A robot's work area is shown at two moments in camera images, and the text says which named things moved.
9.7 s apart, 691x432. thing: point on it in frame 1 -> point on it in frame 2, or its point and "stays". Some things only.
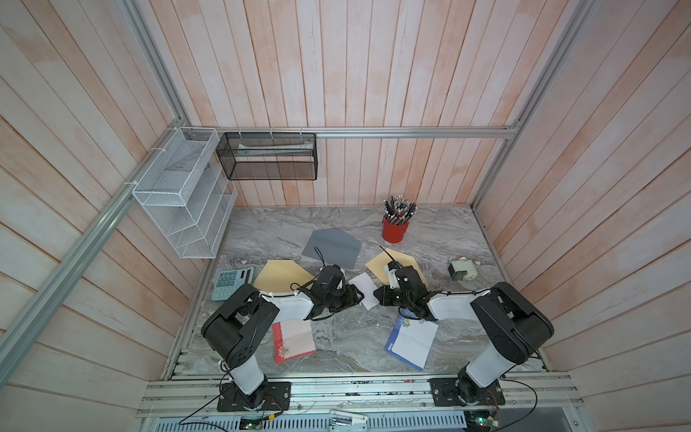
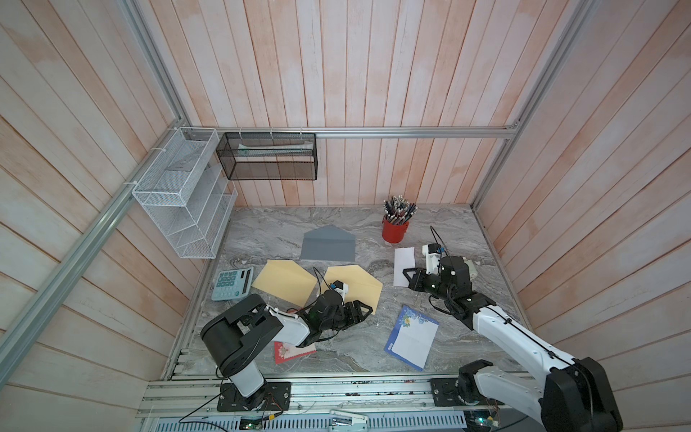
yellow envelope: (279, 274) stays
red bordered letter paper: (364, 283) -> (404, 259)
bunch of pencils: (399, 210) stays
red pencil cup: (393, 233) stays
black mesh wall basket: (269, 156) stays
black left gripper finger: (352, 294) -> (355, 308)
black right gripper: (383, 297) -> (417, 282)
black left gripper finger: (341, 306) -> (368, 313)
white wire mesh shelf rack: (186, 193) stays
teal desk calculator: (229, 282) stays
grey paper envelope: (335, 247) stays
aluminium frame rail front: (525, 396) stays
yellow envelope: (378, 264) -> (362, 286)
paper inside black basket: (300, 148) stays
